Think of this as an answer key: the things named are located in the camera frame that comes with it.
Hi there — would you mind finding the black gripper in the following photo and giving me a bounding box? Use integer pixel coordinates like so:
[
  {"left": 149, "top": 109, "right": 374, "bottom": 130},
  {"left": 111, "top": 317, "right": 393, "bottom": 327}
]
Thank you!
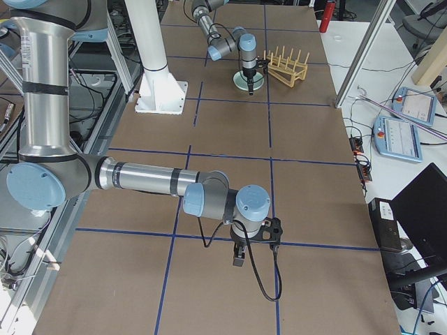
[
  {"left": 242, "top": 67, "right": 255, "bottom": 96},
  {"left": 230, "top": 231, "right": 247, "bottom": 267}
]

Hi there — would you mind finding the mint green plate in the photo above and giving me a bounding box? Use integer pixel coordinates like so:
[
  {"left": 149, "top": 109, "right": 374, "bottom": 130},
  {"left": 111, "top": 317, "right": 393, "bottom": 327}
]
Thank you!
[{"left": 233, "top": 70, "right": 264, "bottom": 91}]

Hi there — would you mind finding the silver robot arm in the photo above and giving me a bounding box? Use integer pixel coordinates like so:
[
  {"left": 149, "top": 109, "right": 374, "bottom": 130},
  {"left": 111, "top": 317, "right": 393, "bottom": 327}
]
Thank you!
[
  {"left": 4, "top": 1, "right": 273, "bottom": 266},
  {"left": 191, "top": 0, "right": 258, "bottom": 95}
]

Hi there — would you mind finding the wooden plate rack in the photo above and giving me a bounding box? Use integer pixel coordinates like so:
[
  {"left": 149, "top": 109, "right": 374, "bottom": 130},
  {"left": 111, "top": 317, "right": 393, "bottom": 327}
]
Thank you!
[{"left": 263, "top": 45, "right": 310, "bottom": 88}]

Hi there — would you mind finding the red cylinder bottle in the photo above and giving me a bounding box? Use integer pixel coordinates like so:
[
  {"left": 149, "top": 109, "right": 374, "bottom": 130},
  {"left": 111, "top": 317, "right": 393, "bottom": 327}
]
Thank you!
[{"left": 319, "top": 0, "right": 336, "bottom": 34}]

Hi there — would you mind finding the orange black usb hub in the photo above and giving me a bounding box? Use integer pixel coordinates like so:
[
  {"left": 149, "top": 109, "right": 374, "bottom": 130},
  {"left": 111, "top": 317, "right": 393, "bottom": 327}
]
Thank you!
[{"left": 349, "top": 137, "right": 364, "bottom": 154}]

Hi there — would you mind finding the near teach pendant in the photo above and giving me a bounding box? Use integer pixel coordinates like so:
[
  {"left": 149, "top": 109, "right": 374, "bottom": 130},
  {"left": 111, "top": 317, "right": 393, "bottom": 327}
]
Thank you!
[{"left": 373, "top": 115, "right": 423, "bottom": 163}]

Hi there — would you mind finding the teach pendant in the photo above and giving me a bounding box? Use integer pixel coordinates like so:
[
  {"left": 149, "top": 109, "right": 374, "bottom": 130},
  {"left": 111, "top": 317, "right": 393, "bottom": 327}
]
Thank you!
[
  {"left": 393, "top": 87, "right": 436, "bottom": 127},
  {"left": 373, "top": 115, "right": 423, "bottom": 163}
]

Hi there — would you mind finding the black computer box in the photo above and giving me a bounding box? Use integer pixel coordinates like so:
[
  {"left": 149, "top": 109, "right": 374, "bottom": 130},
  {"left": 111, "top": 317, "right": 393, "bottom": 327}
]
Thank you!
[{"left": 368, "top": 198, "right": 402, "bottom": 253}]

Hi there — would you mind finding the far teach pendant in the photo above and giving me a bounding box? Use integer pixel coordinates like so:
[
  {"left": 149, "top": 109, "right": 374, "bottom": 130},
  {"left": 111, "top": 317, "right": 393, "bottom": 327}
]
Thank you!
[{"left": 393, "top": 87, "right": 436, "bottom": 127}]

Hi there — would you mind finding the wooden beam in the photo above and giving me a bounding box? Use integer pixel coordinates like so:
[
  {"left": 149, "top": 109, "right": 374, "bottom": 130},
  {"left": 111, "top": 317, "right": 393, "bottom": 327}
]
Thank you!
[{"left": 411, "top": 28, "right": 447, "bottom": 86}]

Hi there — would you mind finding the office chair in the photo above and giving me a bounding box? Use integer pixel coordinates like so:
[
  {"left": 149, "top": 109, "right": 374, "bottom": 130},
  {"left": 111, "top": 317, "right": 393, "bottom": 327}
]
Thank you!
[{"left": 402, "top": 1, "right": 446, "bottom": 50}]

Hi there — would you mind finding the black monitor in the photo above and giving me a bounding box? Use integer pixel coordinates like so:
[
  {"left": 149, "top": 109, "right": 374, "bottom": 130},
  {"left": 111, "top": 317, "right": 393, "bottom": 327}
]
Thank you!
[{"left": 391, "top": 163, "right": 446, "bottom": 264}]

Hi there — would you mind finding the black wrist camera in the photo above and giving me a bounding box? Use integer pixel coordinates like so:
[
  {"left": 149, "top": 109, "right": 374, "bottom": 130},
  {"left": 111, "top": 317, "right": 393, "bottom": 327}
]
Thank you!
[
  {"left": 257, "top": 217, "right": 283, "bottom": 245},
  {"left": 256, "top": 58, "right": 270, "bottom": 74}
]

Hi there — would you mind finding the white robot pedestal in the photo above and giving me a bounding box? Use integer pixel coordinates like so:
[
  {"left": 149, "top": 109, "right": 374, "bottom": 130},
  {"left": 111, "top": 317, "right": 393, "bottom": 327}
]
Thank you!
[{"left": 125, "top": 0, "right": 188, "bottom": 114}]

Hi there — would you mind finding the aluminium frame post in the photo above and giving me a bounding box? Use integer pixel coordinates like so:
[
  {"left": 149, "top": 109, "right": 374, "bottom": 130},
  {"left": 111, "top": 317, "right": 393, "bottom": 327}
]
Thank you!
[{"left": 335, "top": 0, "right": 396, "bottom": 108}]

